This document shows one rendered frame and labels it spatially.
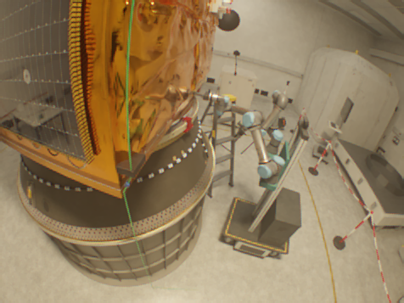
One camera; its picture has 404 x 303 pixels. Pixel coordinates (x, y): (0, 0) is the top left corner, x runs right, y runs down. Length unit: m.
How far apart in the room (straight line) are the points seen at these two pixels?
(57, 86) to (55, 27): 0.16
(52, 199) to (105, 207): 0.41
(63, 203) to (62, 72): 0.96
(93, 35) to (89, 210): 1.02
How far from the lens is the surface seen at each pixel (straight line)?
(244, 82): 4.73
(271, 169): 1.46
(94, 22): 0.50
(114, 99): 0.53
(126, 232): 1.30
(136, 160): 0.64
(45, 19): 0.58
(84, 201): 1.24
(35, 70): 0.65
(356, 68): 6.52
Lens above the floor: 2.33
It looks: 36 degrees down
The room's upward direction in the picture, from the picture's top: 11 degrees clockwise
